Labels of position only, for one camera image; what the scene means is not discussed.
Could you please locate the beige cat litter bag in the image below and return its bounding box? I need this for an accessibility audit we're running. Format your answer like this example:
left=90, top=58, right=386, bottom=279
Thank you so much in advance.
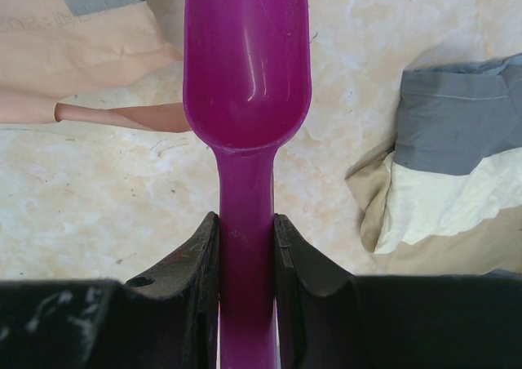
left=1, top=0, right=189, bottom=133

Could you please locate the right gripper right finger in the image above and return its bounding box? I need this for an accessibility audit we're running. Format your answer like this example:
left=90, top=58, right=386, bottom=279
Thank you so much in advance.
left=274, top=214, right=355, bottom=368

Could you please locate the purple plastic scoop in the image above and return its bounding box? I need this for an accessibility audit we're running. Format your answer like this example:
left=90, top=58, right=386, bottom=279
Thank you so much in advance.
left=183, top=0, right=312, bottom=368

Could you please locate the grey beige folded cloth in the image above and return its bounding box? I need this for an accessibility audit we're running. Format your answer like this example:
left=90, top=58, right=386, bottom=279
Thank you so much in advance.
left=347, top=55, right=521, bottom=275

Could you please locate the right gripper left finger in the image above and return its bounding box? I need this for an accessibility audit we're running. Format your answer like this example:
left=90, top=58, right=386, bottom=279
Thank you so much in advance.
left=125, top=212, right=219, bottom=368

